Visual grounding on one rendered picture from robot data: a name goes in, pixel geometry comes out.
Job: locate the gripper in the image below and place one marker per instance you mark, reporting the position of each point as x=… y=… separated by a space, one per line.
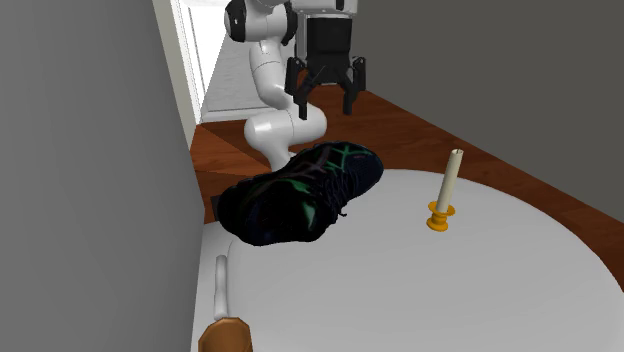
x=327 y=46

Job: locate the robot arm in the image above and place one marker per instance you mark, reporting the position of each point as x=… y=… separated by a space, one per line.
x=270 y=73

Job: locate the black shoe with green stripes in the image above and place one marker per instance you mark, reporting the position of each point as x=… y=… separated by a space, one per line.
x=302 y=195

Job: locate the white candle in yellow holder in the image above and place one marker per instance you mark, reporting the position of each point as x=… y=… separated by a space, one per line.
x=447 y=187

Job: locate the white door frame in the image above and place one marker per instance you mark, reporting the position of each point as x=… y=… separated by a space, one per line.
x=184 y=73

